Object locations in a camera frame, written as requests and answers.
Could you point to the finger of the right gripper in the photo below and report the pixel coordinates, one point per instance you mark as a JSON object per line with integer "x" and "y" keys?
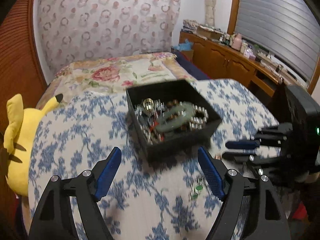
{"x": 243, "y": 144}
{"x": 236, "y": 157}

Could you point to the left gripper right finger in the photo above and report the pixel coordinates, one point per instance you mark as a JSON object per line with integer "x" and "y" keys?
{"x": 265, "y": 218}

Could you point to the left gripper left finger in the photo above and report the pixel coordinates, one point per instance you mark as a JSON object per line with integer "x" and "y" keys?
{"x": 53, "y": 217}

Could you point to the green jade bangle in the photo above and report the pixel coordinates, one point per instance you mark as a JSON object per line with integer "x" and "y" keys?
{"x": 175, "y": 117}

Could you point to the black open jewelry box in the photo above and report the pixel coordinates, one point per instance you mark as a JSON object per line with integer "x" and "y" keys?
{"x": 196, "y": 132}

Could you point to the wooden sideboard cabinet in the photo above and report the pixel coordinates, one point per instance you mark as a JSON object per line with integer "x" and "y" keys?
{"x": 222, "y": 62}

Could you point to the blue floral tablecloth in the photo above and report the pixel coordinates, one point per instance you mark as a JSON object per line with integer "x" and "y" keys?
{"x": 149, "y": 198}

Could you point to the pink tissue box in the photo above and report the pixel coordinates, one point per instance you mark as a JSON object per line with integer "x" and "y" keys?
{"x": 248, "y": 53}

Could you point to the pink thermos bottle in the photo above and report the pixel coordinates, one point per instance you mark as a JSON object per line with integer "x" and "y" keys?
{"x": 236, "y": 41}

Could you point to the yellow Pikachu plush toy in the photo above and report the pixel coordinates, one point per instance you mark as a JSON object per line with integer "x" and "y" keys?
{"x": 18, "y": 140}

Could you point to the blue tissue gift bag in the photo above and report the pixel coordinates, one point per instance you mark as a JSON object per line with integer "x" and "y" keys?
{"x": 186, "y": 49}

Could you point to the cardboard box on sideboard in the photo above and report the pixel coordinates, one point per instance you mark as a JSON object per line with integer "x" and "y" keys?
{"x": 209, "y": 33}

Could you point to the grey window roller blind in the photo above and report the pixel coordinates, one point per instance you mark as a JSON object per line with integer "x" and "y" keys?
{"x": 286, "y": 27}

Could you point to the floral bed cover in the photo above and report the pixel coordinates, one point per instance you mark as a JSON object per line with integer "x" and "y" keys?
{"x": 114, "y": 75}

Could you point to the wooden louvered wardrobe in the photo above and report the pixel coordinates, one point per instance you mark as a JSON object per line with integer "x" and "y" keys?
{"x": 20, "y": 66}

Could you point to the beige side curtain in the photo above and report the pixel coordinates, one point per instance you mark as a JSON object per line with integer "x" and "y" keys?
{"x": 211, "y": 2}

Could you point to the circle pattern sheer curtain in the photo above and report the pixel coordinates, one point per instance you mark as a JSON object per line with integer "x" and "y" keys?
{"x": 79, "y": 30}

